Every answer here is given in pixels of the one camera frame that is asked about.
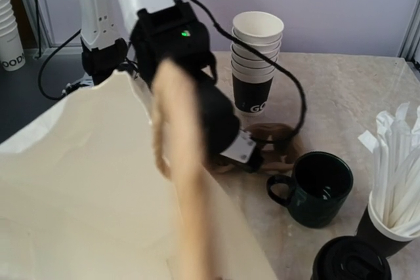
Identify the cream paper takeout bag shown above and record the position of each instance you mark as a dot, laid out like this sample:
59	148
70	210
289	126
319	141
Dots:
102	186

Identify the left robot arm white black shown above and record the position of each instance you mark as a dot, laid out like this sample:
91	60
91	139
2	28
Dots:
159	29

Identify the stack of paper cups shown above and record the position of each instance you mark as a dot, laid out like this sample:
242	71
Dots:
252	76

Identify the black cup sleeve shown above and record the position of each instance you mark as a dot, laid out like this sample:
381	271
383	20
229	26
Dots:
319	185

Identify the cup holding white straws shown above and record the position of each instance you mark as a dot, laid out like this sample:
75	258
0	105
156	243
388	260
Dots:
391	218

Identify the background stack white cups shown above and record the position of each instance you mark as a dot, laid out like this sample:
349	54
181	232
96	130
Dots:
12	52

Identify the right aluminium corner post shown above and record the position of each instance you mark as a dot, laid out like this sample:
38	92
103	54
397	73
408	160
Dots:
410	43

